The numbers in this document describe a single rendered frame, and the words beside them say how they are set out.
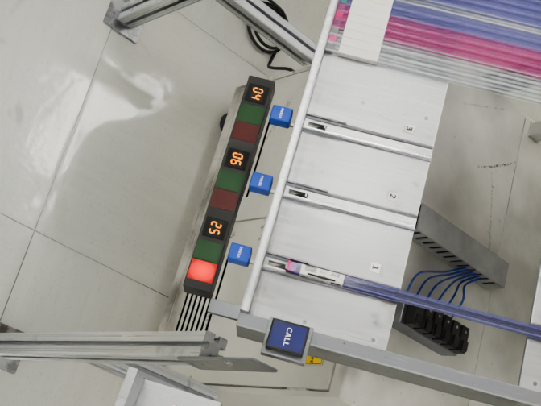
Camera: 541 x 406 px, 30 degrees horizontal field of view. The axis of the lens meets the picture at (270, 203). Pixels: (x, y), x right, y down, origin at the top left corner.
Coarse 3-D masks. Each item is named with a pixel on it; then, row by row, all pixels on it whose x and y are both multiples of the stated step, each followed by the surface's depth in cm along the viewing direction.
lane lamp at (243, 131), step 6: (234, 126) 148; (240, 126) 148; (246, 126) 148; (252, 126) 148; (258, 126) 148; (234, 132) 147; (240, 132) 147; (246, 132) 147; (252, 132) 147; (234, 138) 147; (240, 138) 147; (246, 138) 147; (252, 138) 147
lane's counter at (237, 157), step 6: (228, 150) 146; (234, 150) 146; (228, 156) 146; (234, 156) 146; (240, 156) 146; (246, 156) 146; (228, 162) 146; (234, 162) 146; (240, 162) 146; (246, 162) 146; (240, 168) 145
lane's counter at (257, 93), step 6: (252, 84) 150; (252, 90) 150; (258, 90) 150; (264, 90) 150; (246, 96) 150; (252, 96) 150; (258, 96) 150; (264, 96) 150; (258, 102) 149; (264, 102) 149
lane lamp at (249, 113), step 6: (240, 108) 149; (246, 108) 149; (252, 108) 149; (258, 108) 149; (240, 114) 148; (246, 114) 148; (252, 114) 148; (258, 114) 148; (240, 120) 148; (246, 120) 148; (252, 120) 148; (258, 120) 148
